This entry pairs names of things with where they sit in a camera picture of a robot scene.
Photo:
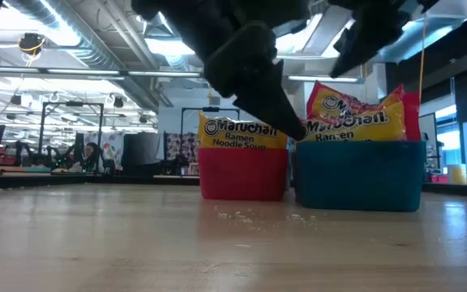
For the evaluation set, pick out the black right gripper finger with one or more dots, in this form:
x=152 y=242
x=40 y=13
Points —
x=371 y=36

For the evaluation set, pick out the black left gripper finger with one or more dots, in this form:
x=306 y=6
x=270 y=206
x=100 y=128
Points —
x=249 y=73

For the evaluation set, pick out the yellow chicken ramen noodle pack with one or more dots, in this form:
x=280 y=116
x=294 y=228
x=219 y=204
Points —
x=241 y=131

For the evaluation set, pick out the red beef ramen noodle pack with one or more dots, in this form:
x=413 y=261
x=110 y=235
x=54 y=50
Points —
x=412 y=117
x=339 y=99
x=355 y=123

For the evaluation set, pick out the red plastic bin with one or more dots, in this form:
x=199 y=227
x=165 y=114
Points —
x=241 y=174

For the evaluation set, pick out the teal plastic bin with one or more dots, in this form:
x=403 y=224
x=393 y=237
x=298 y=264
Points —
x=359 y=174

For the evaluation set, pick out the short ceiling light bar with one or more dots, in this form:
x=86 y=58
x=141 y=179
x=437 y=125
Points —
x=322 y=78

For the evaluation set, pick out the dark patterned curtain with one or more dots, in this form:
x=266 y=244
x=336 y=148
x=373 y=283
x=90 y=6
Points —
x=181 y=148

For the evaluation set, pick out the dark partition panel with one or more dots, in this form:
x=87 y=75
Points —
x=140 y=152

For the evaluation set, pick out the long ceiling light bar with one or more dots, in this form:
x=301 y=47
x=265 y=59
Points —
x=83 y=72

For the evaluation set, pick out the noodle crumbs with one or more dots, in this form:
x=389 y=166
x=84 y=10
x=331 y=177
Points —
x=298 y=217

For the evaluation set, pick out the white printed curtain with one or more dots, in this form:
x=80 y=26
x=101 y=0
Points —
x=112 y=146

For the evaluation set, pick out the small red box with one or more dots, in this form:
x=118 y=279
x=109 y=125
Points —
x=437 y=178

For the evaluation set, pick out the pale yellow roll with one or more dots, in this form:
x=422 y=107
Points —
x=457 y=174

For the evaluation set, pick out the person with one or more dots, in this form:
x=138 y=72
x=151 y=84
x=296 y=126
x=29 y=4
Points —
x=91 y=153

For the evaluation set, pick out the black background robot arms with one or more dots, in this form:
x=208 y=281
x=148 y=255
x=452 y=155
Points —
x=55 y=157

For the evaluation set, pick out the silver ventilation duct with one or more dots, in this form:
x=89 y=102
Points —
x=156 y=20
x=95 y=48

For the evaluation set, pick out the tall black gantry frame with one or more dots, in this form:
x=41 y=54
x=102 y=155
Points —
x=71 y=104

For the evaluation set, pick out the black table frame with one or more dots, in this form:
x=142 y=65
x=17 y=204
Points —
x=95 y=180

